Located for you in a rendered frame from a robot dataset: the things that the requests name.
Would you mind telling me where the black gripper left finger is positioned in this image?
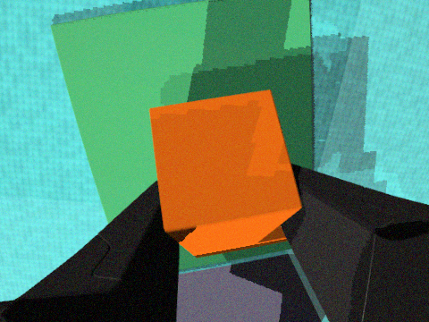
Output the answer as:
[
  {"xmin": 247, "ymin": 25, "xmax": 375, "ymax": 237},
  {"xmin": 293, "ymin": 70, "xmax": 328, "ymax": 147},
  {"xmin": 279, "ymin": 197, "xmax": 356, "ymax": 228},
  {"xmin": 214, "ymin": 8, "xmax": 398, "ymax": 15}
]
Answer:
[{"xmin": 0, "ymin": 180, "xmax": 180, "ymax": 322}]

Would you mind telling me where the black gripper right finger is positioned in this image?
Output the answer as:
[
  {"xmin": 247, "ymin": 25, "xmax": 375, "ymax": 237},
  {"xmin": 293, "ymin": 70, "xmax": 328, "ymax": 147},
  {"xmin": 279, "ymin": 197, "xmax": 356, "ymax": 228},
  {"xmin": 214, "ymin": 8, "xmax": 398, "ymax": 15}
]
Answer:
[{"xmin": 280, "ymin": 164, "xmax": 429, "ymax": 322}]

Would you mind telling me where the orange block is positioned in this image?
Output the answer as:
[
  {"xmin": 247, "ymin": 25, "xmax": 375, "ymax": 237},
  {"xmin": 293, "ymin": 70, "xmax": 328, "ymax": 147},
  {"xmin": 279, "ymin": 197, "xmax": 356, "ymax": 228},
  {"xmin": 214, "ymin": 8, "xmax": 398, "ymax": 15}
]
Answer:
[{"xmin": 149, "ymin": 89, "xmax": 301, "ymax": 258}]

